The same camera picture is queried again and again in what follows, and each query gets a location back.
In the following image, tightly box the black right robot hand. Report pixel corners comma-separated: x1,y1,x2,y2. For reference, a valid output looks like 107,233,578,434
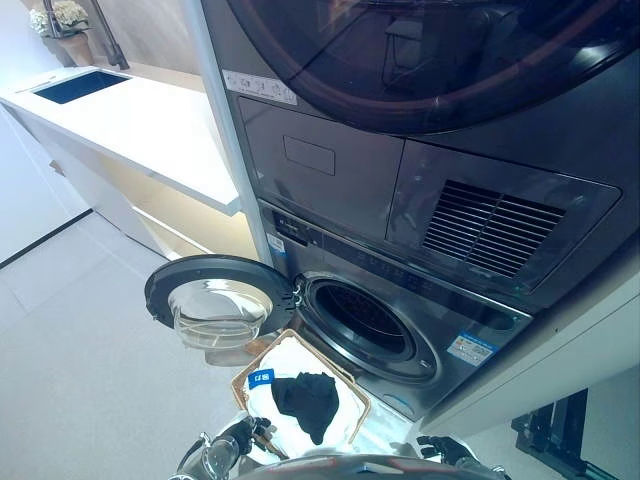
416,434,475,467

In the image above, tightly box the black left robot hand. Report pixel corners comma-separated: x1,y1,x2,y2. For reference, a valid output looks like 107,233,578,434
227,414,276,459

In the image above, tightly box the black garment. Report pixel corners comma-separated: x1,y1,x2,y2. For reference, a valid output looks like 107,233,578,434
270,371,343,447

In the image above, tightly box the grey front-load washing machine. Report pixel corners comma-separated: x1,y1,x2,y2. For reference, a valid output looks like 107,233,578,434
256,197,534,424

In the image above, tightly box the woven wicker laundry basket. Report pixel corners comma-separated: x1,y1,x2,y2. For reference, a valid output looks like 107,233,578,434
230,328,374,452

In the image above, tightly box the white basket liner cloth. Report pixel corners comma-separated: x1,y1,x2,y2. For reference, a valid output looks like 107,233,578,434
243,338,369,455

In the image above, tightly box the blue label tag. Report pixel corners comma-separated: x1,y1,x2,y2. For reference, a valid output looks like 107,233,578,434
246,369,277,389

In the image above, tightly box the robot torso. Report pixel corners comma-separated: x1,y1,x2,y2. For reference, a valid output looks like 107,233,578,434
238,451,454,480

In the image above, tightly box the blue energy label sticker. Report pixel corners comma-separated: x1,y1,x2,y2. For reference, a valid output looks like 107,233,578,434
446,329,495,363

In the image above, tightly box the white cabinet side board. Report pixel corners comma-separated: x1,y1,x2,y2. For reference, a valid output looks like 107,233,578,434
418,278,640,442

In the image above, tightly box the round washer door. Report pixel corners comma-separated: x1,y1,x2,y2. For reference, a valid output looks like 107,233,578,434
144,253,302,367

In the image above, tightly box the grey stacked dryer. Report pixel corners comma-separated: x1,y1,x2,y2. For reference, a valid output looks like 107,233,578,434
199,0,640,312

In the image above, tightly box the white counter cabinet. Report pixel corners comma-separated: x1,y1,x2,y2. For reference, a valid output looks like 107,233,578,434
0,63,259,262

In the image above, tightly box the blue rectangular sink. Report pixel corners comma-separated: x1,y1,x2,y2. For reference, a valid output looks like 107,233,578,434
31,69,133,106

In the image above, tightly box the dark metal faucet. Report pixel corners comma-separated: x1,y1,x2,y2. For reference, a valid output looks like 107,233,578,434
91,0,131,72

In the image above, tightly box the terracotta flower pot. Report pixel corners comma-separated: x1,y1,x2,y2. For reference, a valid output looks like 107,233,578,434
56,31,96,69

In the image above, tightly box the white flower bunch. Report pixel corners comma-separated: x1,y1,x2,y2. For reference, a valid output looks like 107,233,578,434
28,0,92,38

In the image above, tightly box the white cabinet frame panel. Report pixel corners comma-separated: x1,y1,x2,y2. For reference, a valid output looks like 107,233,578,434
185,0,276,267

